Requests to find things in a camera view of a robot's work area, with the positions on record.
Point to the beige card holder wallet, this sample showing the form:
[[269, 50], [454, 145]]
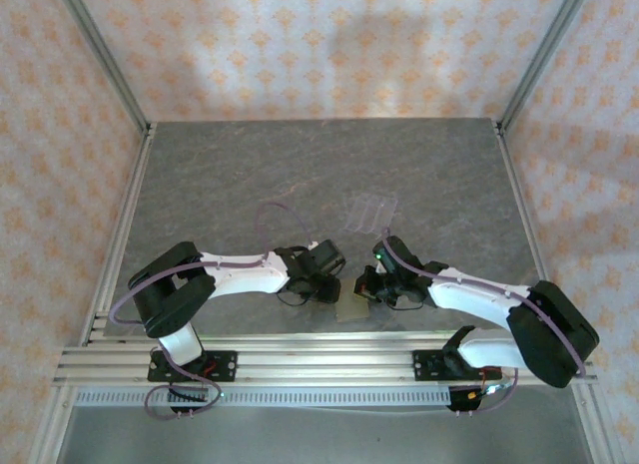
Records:
[[352, 309]]

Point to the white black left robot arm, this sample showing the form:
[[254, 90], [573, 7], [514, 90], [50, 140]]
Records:
[[244, 274]]

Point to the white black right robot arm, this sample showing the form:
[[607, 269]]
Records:
[[474, 299]]

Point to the clear acrylic card rack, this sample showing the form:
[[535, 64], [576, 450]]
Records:
[[372, 212]]

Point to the thin aluminium table edge rail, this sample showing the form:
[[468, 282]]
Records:
[[324, 336]]

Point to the wide aluminium frame rail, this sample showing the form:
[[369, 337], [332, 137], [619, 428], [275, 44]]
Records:
[[324, 364]]

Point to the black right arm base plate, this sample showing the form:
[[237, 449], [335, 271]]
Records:
[[424, 366]]

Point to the aluminium table side rail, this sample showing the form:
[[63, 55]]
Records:
[[526, 224], [120, 234]]

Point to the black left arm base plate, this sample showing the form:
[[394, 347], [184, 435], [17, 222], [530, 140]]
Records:
[[227, 366]]

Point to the large black bracket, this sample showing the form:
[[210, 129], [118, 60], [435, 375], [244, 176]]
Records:
[[461, 406]]

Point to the small black bracket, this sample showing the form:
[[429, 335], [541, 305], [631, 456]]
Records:
[[182, 412]]

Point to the aluminium frame post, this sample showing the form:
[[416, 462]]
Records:
[[107, 60], [540, 60]]

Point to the aluminium frame leg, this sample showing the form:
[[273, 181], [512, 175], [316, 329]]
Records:
[[594, 429], [50, 429]]

